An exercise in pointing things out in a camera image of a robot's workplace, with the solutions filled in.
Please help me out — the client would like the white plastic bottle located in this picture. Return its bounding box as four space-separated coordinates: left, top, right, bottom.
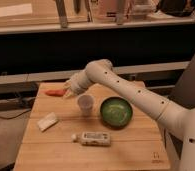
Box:
71 132 111 146

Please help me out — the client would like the black floor cable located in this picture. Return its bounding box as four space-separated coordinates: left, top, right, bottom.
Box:
0 96 35 120

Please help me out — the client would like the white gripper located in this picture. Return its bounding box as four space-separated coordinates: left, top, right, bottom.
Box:
63 70 91 99

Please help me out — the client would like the green bowl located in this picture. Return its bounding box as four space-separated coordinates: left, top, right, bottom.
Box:
100 97 133 129

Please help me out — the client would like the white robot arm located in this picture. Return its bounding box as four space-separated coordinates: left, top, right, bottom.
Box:
65 59 195 171

